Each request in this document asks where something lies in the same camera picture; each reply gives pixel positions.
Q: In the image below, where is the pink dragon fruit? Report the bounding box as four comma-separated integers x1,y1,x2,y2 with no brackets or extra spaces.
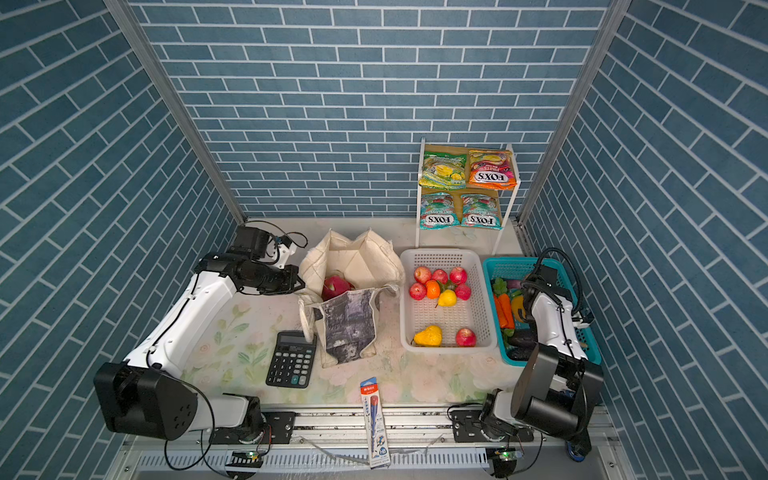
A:
321,275,355,301

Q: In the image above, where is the beige canvas tote bag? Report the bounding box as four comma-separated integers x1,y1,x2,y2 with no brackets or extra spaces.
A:
297,229,405,368

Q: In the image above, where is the orange Fox's candy bag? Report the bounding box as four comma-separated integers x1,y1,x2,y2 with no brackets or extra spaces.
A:
467,149,517,190

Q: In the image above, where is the green yellow candy bag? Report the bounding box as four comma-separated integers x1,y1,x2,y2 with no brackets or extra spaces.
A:
419,151,467,190

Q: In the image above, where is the purple eggplant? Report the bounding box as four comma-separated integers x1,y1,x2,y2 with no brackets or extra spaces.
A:
507,329,538,349

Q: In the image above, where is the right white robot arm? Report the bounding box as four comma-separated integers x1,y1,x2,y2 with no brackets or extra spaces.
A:
481,260,604,456

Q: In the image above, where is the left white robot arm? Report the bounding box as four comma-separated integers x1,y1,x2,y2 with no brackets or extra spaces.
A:
93,253,305,444

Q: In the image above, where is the green Fox's candy bag right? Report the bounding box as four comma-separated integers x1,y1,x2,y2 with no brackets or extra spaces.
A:
461,193,501,230

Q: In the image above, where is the green fox's candy bag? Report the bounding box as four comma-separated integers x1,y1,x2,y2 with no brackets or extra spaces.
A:
461,193,501,230
419,192,459,230

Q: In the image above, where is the green Fox's candy bag left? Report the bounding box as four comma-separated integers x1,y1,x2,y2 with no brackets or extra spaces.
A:
419,192,459,230

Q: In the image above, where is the teal plastic vegetable basket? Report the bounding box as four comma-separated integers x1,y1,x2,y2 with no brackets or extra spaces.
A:
483,257,602,367

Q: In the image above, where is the orange carrot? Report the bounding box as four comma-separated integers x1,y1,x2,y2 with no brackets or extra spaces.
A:
495,293,515,330

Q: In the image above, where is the white plastic fruit basket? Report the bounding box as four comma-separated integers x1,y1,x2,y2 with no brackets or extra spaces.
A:
400,248,497,354

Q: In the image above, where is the black desk calculator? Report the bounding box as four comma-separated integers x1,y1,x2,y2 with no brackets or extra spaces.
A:
265,330,317,389

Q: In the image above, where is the yellow lemon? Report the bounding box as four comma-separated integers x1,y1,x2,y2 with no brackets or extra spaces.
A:
437,289,458,308

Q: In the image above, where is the red apple centre low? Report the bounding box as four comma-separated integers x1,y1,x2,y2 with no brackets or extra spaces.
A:
431,269,450,284

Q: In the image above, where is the small orange tangerine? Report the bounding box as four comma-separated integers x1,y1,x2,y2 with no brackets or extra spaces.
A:
425,280,442,299

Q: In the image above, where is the yellow pear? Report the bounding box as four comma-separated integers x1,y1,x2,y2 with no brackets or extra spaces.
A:
413,325,443,347

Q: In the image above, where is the blue utility knife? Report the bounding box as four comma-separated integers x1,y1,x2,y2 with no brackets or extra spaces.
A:
566,442,592,462

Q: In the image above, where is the packaged pen blister pack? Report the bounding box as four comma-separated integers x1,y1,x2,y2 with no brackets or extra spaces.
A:
360,377,391,469

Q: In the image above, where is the white wire shelf rack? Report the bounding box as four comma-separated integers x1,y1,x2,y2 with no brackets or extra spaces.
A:
414,139,521,255

